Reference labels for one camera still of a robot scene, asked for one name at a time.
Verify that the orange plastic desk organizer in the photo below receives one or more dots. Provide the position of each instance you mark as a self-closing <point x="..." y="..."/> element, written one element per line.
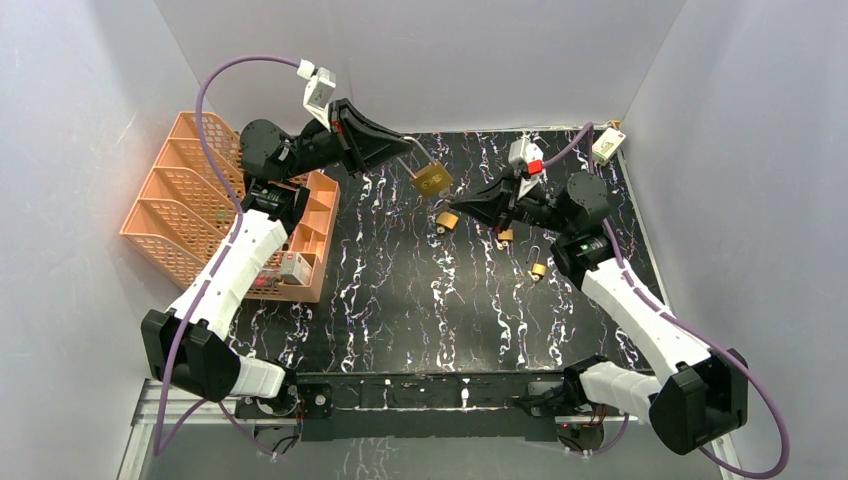
<point x="182" y="212"/>

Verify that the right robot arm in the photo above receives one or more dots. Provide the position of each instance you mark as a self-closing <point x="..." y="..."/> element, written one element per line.
<point x="636" y="318"/>

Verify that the small white green box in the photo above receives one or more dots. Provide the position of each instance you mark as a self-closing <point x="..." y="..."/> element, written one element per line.
<point x="606" y="146"/>

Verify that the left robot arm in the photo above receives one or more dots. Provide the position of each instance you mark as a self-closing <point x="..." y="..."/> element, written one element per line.
<point x="186" y="344"/>

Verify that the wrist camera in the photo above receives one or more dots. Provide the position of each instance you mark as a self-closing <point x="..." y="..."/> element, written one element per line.
<point x="321" y="84"/>
<point x="526" y="160"/>

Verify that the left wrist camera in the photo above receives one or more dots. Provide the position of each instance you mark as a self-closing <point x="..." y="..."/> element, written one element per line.
<point x="321" y="84"/>

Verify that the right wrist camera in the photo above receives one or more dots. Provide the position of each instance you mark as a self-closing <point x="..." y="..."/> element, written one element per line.
<point x="526" y="160"/>

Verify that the white staple box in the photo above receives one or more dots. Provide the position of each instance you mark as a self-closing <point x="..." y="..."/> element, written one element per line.
<point x="295" y="269"/>

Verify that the medium brass padlock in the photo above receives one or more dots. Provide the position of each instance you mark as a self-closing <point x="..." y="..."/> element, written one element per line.
<point x="446" y="222"/>

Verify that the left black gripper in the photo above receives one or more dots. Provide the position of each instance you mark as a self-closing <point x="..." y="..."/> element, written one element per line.
<point x="341" y="136"/>

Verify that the small open brass padlock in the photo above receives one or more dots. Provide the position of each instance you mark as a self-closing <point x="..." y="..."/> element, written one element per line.
<point x="537" y="270"/>

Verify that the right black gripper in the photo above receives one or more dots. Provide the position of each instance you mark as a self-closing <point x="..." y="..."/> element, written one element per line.
<point x="492" y="206"/>

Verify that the large brass padlock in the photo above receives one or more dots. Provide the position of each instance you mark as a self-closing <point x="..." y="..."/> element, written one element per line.
<point x="433" y="176"/>

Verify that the coloured marker set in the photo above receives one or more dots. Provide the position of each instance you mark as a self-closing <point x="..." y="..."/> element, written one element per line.
<point x="266" y="280"/>

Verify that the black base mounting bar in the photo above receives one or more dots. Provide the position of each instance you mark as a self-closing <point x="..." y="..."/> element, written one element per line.
<point x="538" y="406"/>

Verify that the aluminium frame rail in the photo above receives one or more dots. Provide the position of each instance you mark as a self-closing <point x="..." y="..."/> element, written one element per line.
<point x="183" y="411"/>

